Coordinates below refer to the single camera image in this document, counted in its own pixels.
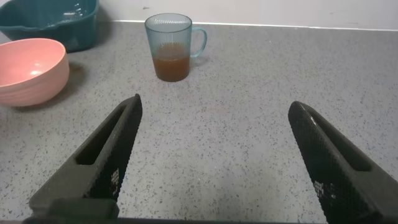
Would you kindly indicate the ribbed blue glass cup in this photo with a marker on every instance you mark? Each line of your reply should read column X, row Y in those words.
column 169, row 34

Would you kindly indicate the teal square plastic tub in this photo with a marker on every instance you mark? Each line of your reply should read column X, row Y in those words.
column 68, row 31

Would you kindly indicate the pink bowl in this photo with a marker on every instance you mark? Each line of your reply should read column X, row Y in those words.
column 31, row 74

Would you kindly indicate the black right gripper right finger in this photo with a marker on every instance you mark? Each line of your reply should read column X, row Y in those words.
column 342, row 180

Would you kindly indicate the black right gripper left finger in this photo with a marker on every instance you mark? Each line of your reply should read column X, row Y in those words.
column 93, row 174

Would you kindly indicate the brown tea liquid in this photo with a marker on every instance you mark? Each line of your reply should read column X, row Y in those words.
column 171, row 67

